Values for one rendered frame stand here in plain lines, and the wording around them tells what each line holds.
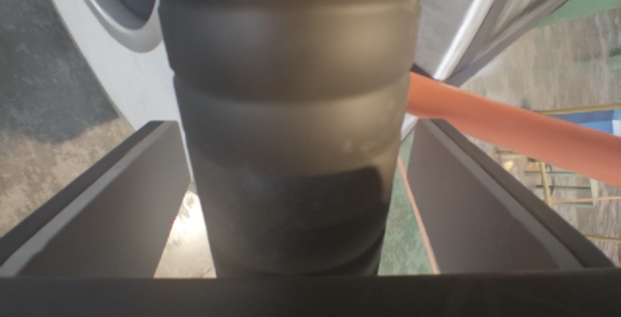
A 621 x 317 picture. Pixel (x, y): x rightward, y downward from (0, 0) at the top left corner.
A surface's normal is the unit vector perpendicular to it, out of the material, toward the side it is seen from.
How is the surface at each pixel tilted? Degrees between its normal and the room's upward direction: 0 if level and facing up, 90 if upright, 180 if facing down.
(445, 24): 88
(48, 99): 0
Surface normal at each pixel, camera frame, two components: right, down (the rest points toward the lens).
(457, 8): -0.65, 0.44
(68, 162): 0.65, -0.04
